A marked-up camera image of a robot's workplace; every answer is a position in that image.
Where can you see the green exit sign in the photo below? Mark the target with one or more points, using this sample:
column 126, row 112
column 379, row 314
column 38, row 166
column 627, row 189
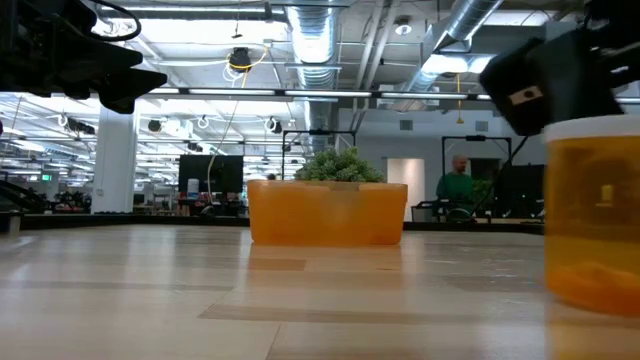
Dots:
column 46, row 177

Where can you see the white plastic jug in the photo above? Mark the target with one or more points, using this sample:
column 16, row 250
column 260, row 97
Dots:
column 193, row 188

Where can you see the white building column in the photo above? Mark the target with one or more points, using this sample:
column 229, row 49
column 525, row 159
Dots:
column 114, row 165

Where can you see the amber pill bottle white cap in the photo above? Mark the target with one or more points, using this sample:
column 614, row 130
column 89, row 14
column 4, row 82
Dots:
column 592, row 215

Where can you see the person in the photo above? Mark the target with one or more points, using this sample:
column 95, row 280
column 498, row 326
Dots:
column 456, row 185

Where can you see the green bushy plant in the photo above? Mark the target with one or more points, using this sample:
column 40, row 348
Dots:
column 340, row 167

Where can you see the black table frame rail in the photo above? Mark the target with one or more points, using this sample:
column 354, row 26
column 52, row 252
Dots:
column 150, row 220

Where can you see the black overhead camera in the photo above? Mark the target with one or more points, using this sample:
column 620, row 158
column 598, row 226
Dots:
column 240, row 59

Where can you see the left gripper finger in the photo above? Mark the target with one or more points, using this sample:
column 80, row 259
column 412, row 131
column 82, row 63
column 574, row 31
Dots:
column 110, row 57
column 130, row 87

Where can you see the orange translucent plastic basket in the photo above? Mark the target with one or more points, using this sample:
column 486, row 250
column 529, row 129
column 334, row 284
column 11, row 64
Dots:
column 325, row 215

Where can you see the black metal frame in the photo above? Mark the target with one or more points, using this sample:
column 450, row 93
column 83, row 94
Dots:
column 320, row 132
column 475, row 138

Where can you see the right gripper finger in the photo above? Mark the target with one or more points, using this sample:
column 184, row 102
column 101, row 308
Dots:
column 560, row 75

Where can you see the black computer monitor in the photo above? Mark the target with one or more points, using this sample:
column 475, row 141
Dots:
column 210, row 172
column 525, row 190

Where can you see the round ceiling fixture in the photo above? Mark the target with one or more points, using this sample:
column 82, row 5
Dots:
column 403, row 27

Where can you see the grey wall vent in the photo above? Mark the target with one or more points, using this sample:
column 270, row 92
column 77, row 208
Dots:
column 406, row 125
column 481, row 126

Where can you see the round silver ventilation duct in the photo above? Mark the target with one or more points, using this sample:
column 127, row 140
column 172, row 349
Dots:
column 312, row 40

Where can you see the slanted silver ventilation duct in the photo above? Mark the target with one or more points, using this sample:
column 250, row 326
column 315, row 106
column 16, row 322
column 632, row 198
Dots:
column 455, row 25

